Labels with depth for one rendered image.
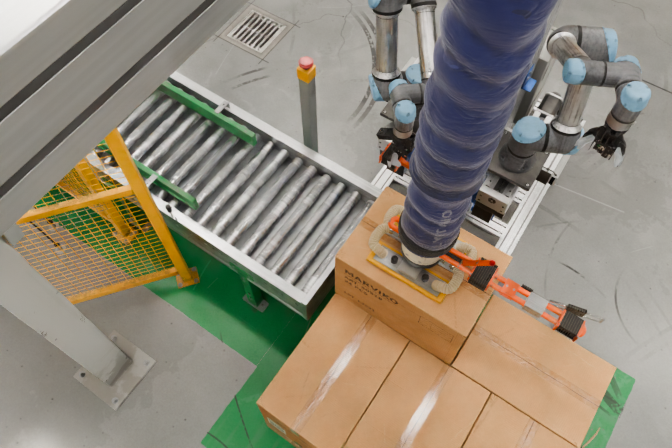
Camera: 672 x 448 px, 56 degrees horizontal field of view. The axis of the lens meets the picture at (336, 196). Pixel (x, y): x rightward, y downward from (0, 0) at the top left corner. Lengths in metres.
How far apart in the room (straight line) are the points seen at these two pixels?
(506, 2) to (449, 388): 1.87
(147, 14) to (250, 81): 3.92
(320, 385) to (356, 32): 2.62
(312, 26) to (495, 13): 3.33
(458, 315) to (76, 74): 2.23
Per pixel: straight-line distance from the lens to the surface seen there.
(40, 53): 0.36
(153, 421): 3.45
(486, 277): 2.43
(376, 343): 2.85
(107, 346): 3.21
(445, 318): 2.50
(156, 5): 0.40
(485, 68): 1.47
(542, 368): 2.96
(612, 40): 2.43
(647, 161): 4.34
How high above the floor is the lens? 3.27
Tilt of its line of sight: 60 degrees down
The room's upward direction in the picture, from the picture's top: straight up
